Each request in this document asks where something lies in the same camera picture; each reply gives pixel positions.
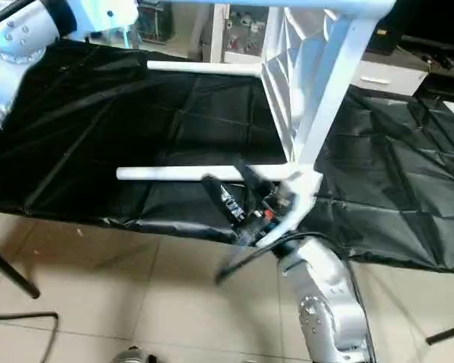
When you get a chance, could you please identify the white plastic table top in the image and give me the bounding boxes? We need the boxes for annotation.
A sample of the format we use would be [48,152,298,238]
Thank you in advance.
[261,0,398,209]

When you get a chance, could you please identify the black work mat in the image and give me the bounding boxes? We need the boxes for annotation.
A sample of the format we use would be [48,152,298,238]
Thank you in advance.
[0,38,454,273]

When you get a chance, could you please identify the white glass door cabinet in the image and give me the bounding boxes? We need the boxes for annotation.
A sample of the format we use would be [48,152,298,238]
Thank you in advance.
[210,4,282,65]

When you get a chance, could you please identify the white drawer unit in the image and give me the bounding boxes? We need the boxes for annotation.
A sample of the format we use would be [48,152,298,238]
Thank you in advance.
[352,51,432,96]

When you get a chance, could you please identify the storage rack with items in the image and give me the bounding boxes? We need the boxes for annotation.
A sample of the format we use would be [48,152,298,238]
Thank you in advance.
[129,0,175,45]

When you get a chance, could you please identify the black stand leg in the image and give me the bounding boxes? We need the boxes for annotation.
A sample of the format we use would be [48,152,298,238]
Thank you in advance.
[425,321,454,346]
[0,242,41,299]

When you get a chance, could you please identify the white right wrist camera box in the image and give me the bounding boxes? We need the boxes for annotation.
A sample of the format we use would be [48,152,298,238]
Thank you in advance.
[253,170,324,249]

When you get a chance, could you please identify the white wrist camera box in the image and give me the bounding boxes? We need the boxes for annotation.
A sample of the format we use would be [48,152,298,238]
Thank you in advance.
[253,170,324,249]
[64,0,141,42]

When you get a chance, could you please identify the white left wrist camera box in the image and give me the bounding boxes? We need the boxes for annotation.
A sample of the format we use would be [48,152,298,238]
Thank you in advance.
[64,0,141,42]

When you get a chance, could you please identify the thin floor cables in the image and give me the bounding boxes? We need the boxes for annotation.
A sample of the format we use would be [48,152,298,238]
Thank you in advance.
[0,312,60,363]

